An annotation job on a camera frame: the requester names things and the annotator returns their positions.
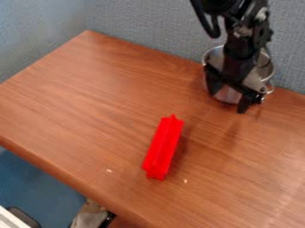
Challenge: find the stainless steel pot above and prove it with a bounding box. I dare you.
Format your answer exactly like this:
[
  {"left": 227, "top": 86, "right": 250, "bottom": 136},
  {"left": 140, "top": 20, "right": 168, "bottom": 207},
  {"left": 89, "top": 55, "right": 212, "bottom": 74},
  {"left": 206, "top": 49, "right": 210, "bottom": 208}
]
[{"left": 202, "top": 45, "right": 275, "bottom": 105}]

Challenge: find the black cable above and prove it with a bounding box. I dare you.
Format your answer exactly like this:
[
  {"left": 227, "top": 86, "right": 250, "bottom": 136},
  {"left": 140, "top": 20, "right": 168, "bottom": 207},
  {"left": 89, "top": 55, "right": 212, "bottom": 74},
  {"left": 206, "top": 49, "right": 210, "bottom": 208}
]
[{"left": 189, "top": 0, "right": 223, "bottom": 39}]

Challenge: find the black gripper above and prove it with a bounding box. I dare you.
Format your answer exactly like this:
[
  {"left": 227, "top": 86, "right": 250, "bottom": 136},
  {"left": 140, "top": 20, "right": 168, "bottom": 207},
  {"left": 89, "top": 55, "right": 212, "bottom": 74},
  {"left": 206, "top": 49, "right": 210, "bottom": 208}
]
[{"left": 204, "top": 18, "right": 272, "bottom": 114}]

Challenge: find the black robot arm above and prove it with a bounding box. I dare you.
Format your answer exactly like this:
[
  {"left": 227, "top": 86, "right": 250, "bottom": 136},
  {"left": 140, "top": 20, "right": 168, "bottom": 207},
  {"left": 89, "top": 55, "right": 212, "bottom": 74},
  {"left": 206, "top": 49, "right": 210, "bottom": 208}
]
[{"left": 189, "top": 0, "right": 275, "bottom": 113}]

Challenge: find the grey table leg bracket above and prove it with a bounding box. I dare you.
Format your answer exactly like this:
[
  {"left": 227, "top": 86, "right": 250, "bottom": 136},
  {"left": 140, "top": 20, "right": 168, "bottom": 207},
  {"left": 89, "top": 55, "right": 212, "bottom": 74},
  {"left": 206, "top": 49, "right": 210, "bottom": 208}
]
[{"left": 68, "top": 199, "right": 115, "bottom": 228}]

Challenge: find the white object at corner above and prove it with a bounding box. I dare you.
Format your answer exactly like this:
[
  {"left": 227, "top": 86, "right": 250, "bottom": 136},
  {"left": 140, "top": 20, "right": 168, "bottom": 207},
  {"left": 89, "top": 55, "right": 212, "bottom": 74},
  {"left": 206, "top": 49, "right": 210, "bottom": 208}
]
[{"left": 0, "top": 206, "right": 30, "bottom": 228}]

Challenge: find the red plastic block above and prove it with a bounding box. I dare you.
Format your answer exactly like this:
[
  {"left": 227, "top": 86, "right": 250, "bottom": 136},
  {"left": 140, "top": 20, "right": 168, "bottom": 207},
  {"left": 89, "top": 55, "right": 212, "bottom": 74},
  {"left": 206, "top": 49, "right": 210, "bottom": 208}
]
[{"left": 141, "top": 115, "right": 183, "bottom": 181}]

